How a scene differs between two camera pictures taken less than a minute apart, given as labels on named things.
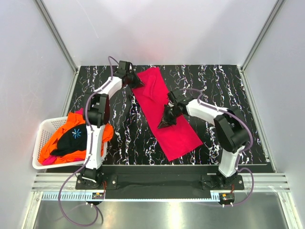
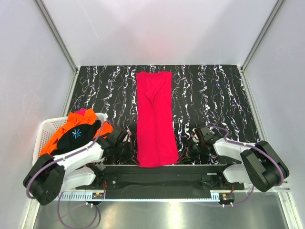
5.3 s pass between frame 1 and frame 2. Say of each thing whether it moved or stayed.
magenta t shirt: moved
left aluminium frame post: stayed
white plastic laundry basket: stayed
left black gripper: moved
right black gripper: moved
